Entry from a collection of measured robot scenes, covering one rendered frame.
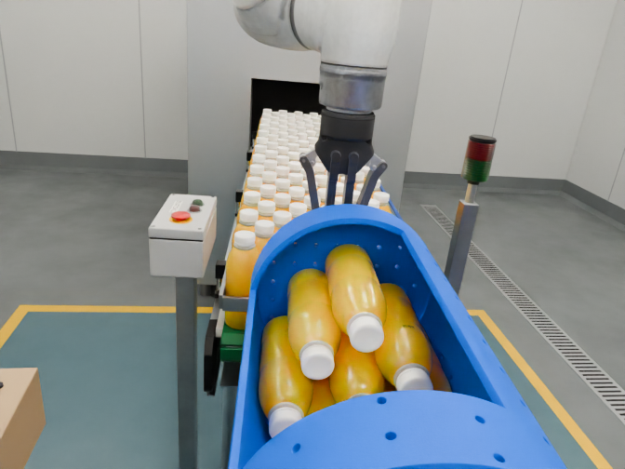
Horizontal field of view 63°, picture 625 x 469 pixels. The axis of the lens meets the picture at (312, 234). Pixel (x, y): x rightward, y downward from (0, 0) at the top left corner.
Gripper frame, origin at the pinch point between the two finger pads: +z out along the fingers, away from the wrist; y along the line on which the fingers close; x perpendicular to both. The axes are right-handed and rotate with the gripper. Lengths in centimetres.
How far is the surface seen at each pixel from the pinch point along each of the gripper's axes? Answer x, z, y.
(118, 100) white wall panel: -410, 50, 157
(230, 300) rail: -12.9, 18.6, 16.6
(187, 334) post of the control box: -23.9, 34.2, 26.6
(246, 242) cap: -15.4, 7.6, 14.2
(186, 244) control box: -15.9, 8.9, 25.2
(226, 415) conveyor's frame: -41, 73, 19
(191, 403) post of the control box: -24, 53, 26
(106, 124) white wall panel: -410, 72, 169
